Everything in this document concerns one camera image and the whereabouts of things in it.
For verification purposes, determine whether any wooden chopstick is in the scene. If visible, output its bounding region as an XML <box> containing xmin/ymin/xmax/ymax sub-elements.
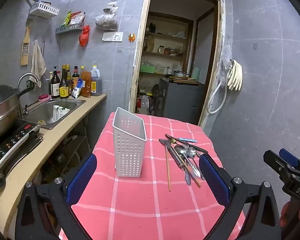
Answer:
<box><xmin>179</xmin><ymin>155</ymin><xmax>202</xmax><ymax>187</ymax></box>
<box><xmin>165</xmin><ymin>149</ymin><xmax>172</xmax><ymax>192</ymax></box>

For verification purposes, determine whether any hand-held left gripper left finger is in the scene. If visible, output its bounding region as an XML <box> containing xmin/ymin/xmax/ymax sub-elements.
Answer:
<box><xmin>15</xmin><ymin>152</ymin><xmax>98</xmax><ymax>240</ymax></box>

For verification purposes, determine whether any steel faucet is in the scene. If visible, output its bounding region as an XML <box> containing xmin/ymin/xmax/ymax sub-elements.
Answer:
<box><xmin>16</xmin><ymin>72</ymin><xmax>42</xmax><ymax>119</ymax></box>

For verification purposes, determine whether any red plastic bag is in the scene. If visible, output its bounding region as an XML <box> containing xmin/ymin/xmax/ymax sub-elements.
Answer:
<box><xmin>79</xmin><ymin>24</ymin><xmax>91</xmax><ymax>47</ymax></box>

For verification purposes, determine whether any metal peeler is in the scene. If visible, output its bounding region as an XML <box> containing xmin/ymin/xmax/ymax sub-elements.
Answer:
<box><xmin>159</xmin><ymin>138</ymin><xmax>185</xmax><ymax>170</ymax></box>

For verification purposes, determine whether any clear bag of dried goods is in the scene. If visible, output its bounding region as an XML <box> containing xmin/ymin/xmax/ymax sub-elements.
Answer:
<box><xmin>94</xmin><ymin>1</ymin><xmax>119</xmax><ymax>30</ymax></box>

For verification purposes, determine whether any beige hanging towel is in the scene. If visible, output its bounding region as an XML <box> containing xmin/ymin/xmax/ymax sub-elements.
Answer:
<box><xmin>30</xmin><ymin>39</ymin><xmax>47</xmax><ymax>88</ymax></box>

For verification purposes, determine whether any white perforated utensil basket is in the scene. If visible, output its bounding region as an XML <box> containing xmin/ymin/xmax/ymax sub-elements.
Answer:
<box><xmin>112</xmin><ymin>107</ymin><xmax>147</xmax><ymax>178</ymax></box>

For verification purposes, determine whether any pair of cream rubber gloves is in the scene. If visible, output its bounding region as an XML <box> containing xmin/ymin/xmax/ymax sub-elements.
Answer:
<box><xmin>227</xmin><ymin>59</ymin><xmax>243</xmax><ymax>91</ymax></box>

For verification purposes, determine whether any row of condiment bottles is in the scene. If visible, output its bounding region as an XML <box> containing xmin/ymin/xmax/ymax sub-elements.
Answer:
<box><xmin>48</xmin><ymin>64</ymin><xmax>103</xmax><ymax>99</ymax></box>

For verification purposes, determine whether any pale green container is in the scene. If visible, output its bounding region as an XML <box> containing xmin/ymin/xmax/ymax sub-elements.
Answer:
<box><xmin>191</xmin><ymin>66</ymin><xmax>200</xmax><ymax>83</ymax></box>

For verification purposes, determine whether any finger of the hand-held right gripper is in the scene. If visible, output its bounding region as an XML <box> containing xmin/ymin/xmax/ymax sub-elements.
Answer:
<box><xmin>279</xmin><ymin>148</ymin><xmax>300</xmax><ymax>174</ymax></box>
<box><xmin>263</xmin><ymin>150</ymin><xmax>294</xmax><ymax>180</ymax></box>

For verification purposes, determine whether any beige kitchen counter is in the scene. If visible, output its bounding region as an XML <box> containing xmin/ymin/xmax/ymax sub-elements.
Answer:
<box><xmin>0</xmin><ymin>94</ymin><xmax>107</xmax><ymax>238</ymax></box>

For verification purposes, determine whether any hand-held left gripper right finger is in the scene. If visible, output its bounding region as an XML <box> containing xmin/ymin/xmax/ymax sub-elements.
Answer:
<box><xmin>199</xmin><ymin>154</ymin><xmax>282</xmax><ymax>240</ymax></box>

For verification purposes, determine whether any wooden shelf unit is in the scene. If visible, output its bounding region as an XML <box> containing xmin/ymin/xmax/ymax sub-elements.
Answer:
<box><xmin>139</xmin><ymin>11</ymin><xmax>194</xmax><ymax>80</ymax></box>

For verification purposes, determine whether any black induction cooker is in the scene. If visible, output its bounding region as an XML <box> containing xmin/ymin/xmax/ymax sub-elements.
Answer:
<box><xmin>0</xmin><ymin>119</ymin><xmax>44</xmax><ymax>178</ymax></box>

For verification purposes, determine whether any grey wall shelf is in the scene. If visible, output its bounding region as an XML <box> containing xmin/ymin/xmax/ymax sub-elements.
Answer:
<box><xmin>55</xmin><ymin>22</ymin><xmax>85</xmax><ymax>35</ymax></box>

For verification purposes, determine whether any white wall basket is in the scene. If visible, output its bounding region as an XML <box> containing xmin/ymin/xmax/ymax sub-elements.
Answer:
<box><xmin>29</xmin><ymin>1</ymin><xmax>60</xmax><ymax>18</ymax></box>

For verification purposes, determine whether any steel sink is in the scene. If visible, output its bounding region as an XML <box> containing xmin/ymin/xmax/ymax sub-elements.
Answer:
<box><xmin>22</xmin><ymin>97</ymin><xmax>87</xmax><ymax>130</ymax></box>

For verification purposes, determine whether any steel pot with lid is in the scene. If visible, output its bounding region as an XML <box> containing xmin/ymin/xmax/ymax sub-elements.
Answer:
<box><xmin>0</xmin><ymin>82</ymin><xmax>33</xmax><ymax>140</ymax></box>

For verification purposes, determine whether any clear plastic wall bag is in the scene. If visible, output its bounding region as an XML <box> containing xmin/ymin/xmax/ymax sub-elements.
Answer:
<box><xmin>220</xmin><ymin>45</ymin><xmax>233</xmax><ymax>68</ymax></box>

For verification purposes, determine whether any grey cabinet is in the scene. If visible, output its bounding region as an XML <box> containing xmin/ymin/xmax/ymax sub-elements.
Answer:
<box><xmin>158</xmin><ymin>77</ymin><xmax>205</xmax><ymax>125</ymax></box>

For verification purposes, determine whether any red white snack packet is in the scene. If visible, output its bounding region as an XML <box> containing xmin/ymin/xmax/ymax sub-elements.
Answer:
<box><xmin>71</xmin><ymin>11</ymin><xmax>86</xmax><ymax>25</ymax></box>

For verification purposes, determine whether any wooden cutting board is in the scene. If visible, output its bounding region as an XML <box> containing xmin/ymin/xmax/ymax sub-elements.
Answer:
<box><xmin>169</xmin><ymin>77</ymin><xmax>203</xmax><ymax>85</ymax></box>

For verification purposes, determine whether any white wall socket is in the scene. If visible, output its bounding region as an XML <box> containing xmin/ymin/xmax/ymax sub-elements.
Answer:
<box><xmin>102</xmin><ymin>31</ymin><xmax>124</xmax><ymax>42</ymax></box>

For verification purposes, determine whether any blue white packet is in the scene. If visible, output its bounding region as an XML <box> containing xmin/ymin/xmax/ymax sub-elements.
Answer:
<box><xmin>71</xmin><ymin>79</ymin><xmax>84</xmax><ymax>99</ymax></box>

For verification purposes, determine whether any green snack packet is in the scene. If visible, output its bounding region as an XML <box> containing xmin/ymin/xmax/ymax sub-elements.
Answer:
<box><xmin>62</xmin><ymin>10</ymin><xmax>73</xmax><ymax>27</ymax></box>

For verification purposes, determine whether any worn door frame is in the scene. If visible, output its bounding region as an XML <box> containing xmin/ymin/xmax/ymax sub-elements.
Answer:
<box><xmin>129</xmin><ymin>0</ymin><xmax>227</xmax><ymax>128</ymax></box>

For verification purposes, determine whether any pink checked tablecloth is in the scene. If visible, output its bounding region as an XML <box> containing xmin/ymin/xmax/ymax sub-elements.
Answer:
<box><xmin>59</xmin><ymin>112</ymin><xmax>245</xmax><ymax>240</ymax></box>

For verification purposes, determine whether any white hose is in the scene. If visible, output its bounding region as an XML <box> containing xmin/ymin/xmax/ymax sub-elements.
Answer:
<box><xmin>206</xmin><ymin>65</ymin><xmax>234</xmax><ymax>114</ymax></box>

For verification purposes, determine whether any wooden grater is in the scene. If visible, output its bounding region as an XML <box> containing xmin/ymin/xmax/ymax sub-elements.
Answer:
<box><xmin>20</xmin><ymin>26</ymin><xmax>32</xmax><ymax>67</ymax></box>

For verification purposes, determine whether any person's right hand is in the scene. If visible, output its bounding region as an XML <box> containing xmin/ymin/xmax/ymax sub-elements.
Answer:
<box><xmin>280</xmin><ymin>201</ymin><xmax>292</xmax><ymax>230</ymax></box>

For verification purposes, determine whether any black-handled knife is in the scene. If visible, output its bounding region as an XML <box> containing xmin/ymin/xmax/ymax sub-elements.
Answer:
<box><xmin>164</xmin><ymin>134</ymin><xmax>209</xmax><ymax>154</ymax></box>

